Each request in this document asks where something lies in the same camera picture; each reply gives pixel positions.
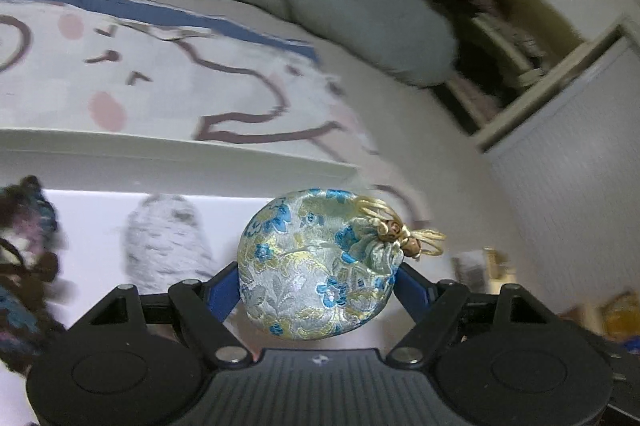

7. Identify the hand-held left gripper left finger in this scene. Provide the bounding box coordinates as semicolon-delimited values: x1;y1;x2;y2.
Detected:
75;262;251;367

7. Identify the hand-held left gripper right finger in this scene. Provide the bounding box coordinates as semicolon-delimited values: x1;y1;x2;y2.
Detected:
385;263;561;367

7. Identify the blue floral brocade pouch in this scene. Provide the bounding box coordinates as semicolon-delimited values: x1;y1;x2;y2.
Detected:
236;188;447;341

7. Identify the white shallow box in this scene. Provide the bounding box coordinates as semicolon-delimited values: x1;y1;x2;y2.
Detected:
0;128;361;412

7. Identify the pale blurred box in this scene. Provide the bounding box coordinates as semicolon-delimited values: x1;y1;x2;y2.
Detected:
452;248;514;293

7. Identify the grey white yarn bundle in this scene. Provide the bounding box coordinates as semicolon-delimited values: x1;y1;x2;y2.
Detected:
122;194;218;295

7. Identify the yellow blurred object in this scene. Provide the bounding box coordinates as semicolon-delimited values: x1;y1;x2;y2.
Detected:
599;290;640;343

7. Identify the white ribbed cabinet panel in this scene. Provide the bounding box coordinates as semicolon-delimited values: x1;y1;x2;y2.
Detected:
487;38;640;311

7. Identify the bear printed blanket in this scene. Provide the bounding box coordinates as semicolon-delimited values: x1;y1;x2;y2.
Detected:
0;0;436;231

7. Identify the open wooden cabinet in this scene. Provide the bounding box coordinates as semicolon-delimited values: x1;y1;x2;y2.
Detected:
407;0;640;151

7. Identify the dark crochet keychain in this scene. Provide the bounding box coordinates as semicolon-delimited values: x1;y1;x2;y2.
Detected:
0;176;77;375

